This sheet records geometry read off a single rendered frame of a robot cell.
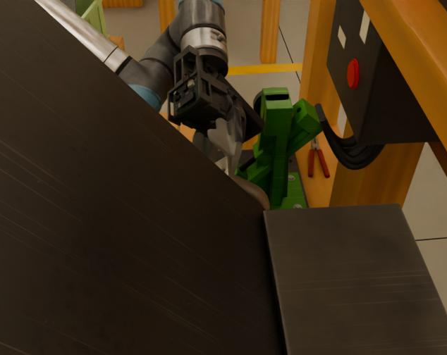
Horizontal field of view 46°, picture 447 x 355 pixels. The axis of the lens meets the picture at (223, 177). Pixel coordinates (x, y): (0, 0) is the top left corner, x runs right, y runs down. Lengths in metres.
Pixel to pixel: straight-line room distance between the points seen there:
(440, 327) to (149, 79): 0.54
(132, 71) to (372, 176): 0.44
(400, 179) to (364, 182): 0.06
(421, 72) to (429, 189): 2.23
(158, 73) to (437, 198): 1.92
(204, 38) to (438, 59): 0.50
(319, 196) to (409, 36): 0.80
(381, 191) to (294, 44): 2.64
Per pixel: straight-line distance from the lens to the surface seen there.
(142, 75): 0.85
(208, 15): 0.87
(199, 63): 0.80
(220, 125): 0.74
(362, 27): 0.59
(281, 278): 0.60
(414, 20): 0.44
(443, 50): 0.41
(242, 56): 3.39
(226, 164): 0.71
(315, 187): 1.22
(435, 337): 0.60
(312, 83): 1.32
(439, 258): 2.35
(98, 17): 1.88
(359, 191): 0.96
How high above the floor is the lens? 1.73
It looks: 44 degrees down
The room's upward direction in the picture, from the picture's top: straight up
